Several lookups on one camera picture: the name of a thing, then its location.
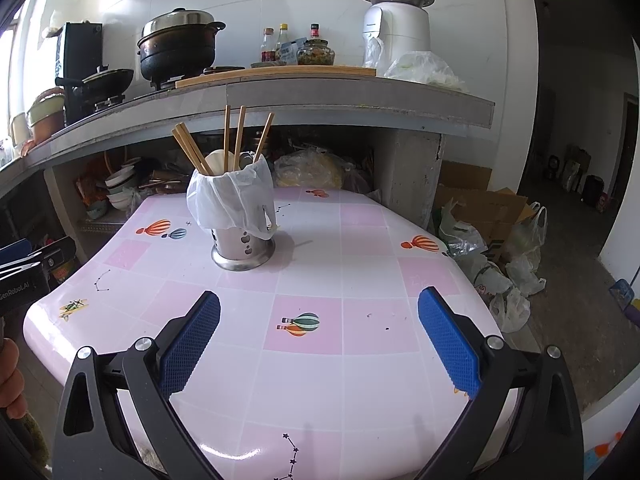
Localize steel utensil holder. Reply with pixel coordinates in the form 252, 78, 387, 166
211, 227, 277, 272

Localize white fan-shaped rice paddle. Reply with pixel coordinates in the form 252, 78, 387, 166
206, 149, 242, 177

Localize crumpled white plastic bag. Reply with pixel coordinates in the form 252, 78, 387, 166
384, 50, 470, 92

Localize white plastic bag liner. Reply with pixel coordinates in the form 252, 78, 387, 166
186, 160, 280, 241

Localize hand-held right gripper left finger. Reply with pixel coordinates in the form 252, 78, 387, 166
52, 290, 223, 480

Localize black kitchen appliance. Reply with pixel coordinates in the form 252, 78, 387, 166
54, 22, 104, 123

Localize dark sauce bottle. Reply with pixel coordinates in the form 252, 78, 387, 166
260, 27, 277, 64

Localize white mug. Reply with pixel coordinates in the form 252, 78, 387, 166
10, 111, 31, 147

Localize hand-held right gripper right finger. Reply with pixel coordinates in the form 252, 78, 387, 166
415, 286, 586, 480

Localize pile of plastic bags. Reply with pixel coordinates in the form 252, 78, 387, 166
439, 199, 549, 335

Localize red packets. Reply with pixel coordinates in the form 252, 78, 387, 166
75, 160, 108, 206

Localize person's left hand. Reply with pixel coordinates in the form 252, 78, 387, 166
0, 337, 26, 420

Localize black cooking pot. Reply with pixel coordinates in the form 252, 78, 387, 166
137, 22, 227, 83

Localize stacked orange green basins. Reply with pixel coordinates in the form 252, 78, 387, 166
26, 87, 67, 145

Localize steel pot lid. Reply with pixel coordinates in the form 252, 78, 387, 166
141, 7, 215, 38

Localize window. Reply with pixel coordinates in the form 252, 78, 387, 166
0, 5, 23, 126

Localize thin clear plastic bag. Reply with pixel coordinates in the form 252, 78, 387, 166
345, 165, 373, 193

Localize stack of ceramic bowls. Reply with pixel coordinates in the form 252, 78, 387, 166
104, 164, 143, 212

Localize small flat cardboard box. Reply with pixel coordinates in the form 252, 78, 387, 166
437, 160, 493, 193

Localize gas stove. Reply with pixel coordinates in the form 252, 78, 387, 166
92, 66, 246, 112

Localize wooden cutting board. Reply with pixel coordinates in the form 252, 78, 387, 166
175, 64, 378, 89

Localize yellow food plastic bag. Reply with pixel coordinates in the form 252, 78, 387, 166
273, 147, 347, 189

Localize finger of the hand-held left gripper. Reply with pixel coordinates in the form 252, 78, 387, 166
0, 236, 77, 285
0, 238, 32, 266

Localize concrete kitchen counter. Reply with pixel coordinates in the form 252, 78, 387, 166
0, 67, 496, 261

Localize white kitchen appliance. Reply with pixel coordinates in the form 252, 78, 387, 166
362, 1, 432, 70

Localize small blue box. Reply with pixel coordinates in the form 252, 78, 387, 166
280, 37, 309, 64

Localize black frying pan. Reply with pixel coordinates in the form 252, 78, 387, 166
55, 67, 136, 101

